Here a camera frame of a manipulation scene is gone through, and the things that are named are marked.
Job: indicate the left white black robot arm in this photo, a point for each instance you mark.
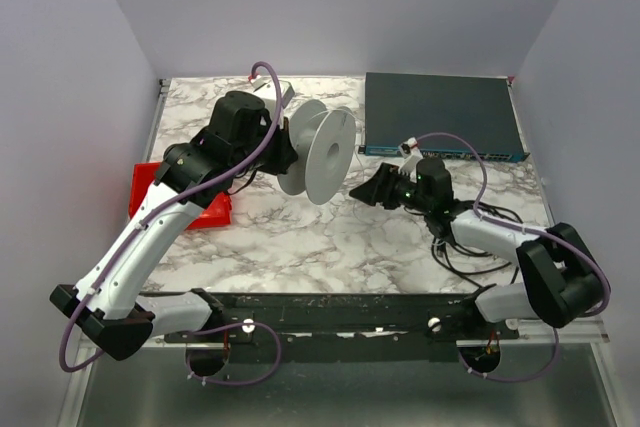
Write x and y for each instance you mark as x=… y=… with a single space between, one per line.
x=107 y=304

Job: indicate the aluminium extrusion rail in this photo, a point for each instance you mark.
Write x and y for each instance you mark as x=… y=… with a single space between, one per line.
x=580 y=331

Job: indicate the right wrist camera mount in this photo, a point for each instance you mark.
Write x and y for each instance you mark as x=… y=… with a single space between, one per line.
x=411 y=155

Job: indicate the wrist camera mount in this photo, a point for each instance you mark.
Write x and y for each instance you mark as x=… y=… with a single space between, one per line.
x=411 y=155
x=264 y=88

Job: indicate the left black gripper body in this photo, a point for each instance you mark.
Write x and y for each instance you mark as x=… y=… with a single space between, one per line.
x=282 y=152

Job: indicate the blue network switch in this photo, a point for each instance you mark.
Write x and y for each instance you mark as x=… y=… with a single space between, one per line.
x=477 y=109

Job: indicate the red plastic bin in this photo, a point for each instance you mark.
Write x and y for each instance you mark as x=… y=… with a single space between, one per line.
x=218 y=214

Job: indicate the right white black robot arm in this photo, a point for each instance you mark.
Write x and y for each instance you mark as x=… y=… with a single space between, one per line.
x=560 y=281

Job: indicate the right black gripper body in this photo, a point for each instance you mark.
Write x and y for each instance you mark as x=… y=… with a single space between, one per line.
x=382 y=185

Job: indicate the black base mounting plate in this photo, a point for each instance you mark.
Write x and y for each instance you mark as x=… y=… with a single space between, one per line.
x=341 y=328

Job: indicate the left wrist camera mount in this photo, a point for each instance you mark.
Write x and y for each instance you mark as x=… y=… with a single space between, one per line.
x=264 y=88

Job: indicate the white cable spool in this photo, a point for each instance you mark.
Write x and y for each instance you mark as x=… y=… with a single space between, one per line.
x=324 y=140

